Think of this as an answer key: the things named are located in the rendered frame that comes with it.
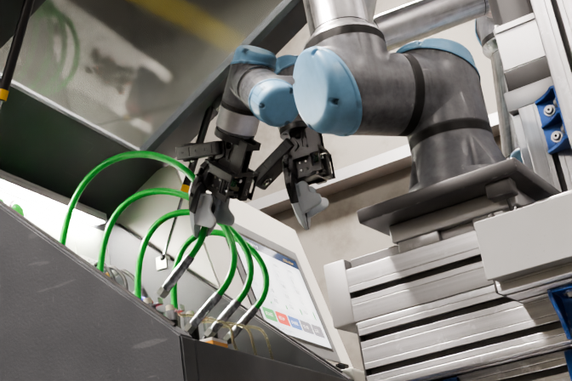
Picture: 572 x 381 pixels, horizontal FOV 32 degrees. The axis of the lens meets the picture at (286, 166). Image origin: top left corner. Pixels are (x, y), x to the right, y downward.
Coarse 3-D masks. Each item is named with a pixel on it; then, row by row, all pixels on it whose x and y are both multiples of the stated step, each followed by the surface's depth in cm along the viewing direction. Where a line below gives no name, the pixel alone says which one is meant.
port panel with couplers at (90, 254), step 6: (78, 246) 222; (84, 246) 224; (78, 252) 221; (84, 252) 224; (90, 252) 226; (96, 252) 228; (84, 258) 223; (90, 258) 225; (96, 258) 227; (108, 258) 232; (108, 264) 231; (114, 270) 228
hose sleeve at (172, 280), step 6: (186, 258) 181; (192, 258) 182; (180, 264) 182; (186, 264) 182; (174, 270) 182; (180, 270) 182; (174, 276) 182; (180, 276) 183; (168, 282) 182; (174, 282) 182; (168, 288) 182
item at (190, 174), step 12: (120, 156) 197; (132, 156) 196; (144, 156) 194; (156, 156) 192; (168, 156) 190; (96, 168) 200; (180, 168) 188; (84, 180) 201; (192, 180) 185; (72, 204) 201; (204, 228) 181; (60, 240) 200; (192, 252) 181
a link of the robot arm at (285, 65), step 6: (288, 54) 202; (282, 60) 201; (288, 60) 201; (294, 60) 201; (276, 66) 201; (282, 66) 200; (288, 66) 200; (294, 66) 200; (276, 72) 201; (282, 72) 200; (288, 72) 200
